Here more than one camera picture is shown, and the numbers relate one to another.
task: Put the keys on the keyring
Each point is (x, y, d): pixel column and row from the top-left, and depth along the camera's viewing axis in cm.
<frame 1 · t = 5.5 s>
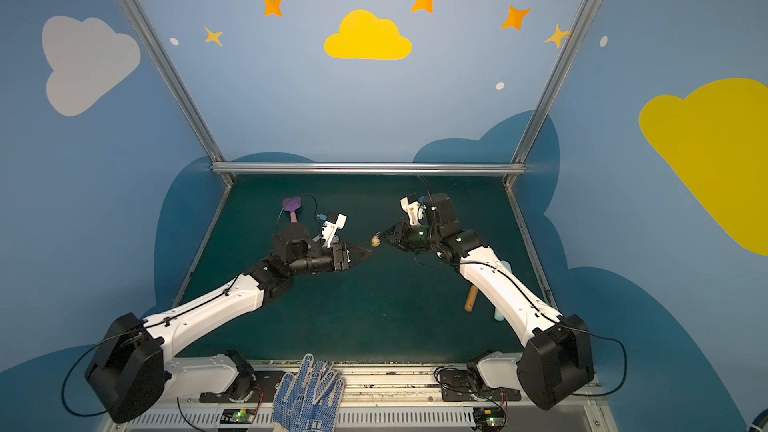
left hand: (369, 257, 72), fingers open
right hand: (380, 234, 75), fingers closed
purple spade pink handle: (290, 205, 113), point 2 cm above the table

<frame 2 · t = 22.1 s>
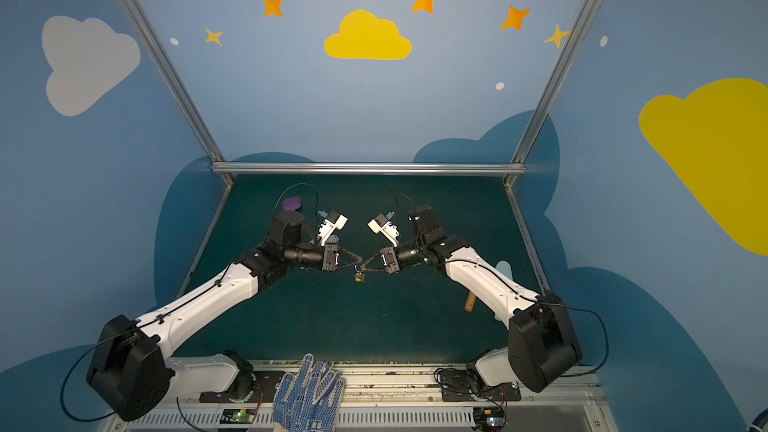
left hand: (361, 264, 71), fingers closed
right hand: (365, 266, 73), fingers closed
yellow-headed key: (359, 277, 76), point 20 cm above the table
the other named things where they were.

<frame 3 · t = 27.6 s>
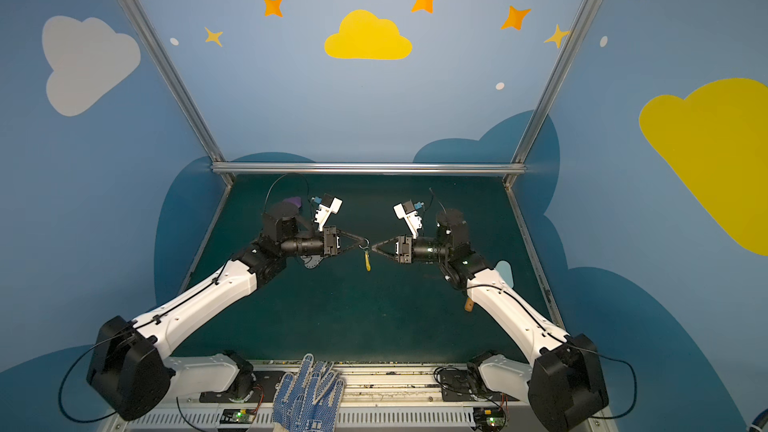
left hand: (363, 245, 69), fingers closed
right hand: (376, 247, 70), fingers open
yellow-headed key: (368, 262, 73), point 25 cm above the table
the other named things where they were.

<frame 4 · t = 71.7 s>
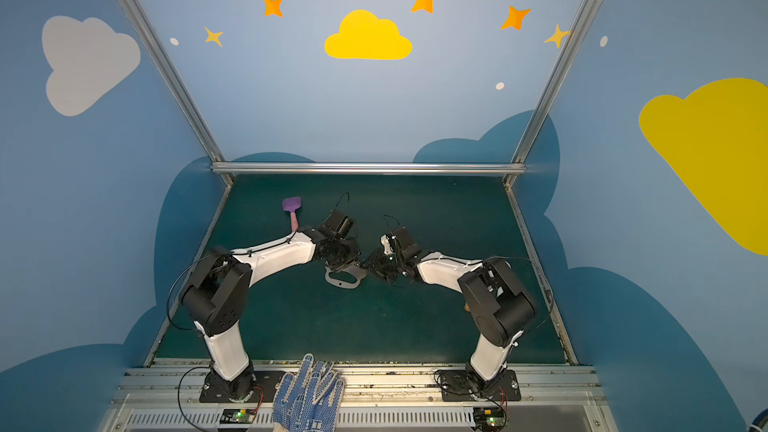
left hand: (365, 258, 92), fingers closed
right hand: (363, 265, 89), fingers open
silver perforated metal plate: (348, 277, 93), point 4 cm above the table
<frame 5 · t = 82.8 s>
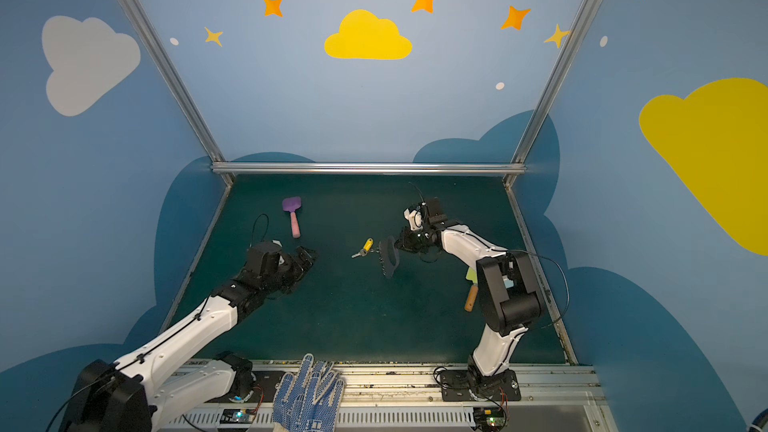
left hand: (317, 262, 83), fingers open
right hand: (396, 241, 93), fingers closed
silver perforated metal plate: (390, 256, 95), point 7 cm above the table
